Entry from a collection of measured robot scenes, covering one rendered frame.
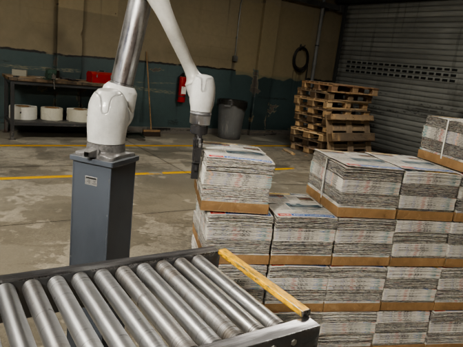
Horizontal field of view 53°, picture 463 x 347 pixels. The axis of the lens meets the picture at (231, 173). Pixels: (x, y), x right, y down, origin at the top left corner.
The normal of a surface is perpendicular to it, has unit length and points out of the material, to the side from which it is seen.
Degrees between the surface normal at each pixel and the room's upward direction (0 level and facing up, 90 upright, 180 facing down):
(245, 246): 90
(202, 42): 90
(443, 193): 90
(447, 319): 90
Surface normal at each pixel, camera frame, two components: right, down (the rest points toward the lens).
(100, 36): 0.54, 0.25
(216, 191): 0.14, 0.24
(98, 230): -0.34, 0.18
